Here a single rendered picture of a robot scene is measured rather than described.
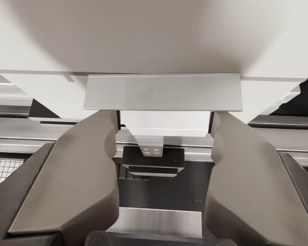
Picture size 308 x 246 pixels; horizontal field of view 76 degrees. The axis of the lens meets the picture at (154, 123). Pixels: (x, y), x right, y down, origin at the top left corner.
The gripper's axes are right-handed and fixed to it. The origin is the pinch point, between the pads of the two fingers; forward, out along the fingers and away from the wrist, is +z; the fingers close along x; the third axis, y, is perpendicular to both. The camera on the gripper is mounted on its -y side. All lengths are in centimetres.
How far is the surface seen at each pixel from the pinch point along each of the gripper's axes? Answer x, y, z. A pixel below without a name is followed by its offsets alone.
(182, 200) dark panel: 7, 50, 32
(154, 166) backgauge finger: -1.4, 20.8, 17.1
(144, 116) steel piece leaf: -1.7, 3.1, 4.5
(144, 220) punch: -1.4, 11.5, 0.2
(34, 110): -13.4, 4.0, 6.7
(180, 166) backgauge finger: 3.4, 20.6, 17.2
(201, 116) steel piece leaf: 3.2, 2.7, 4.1
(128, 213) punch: -3.0, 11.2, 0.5
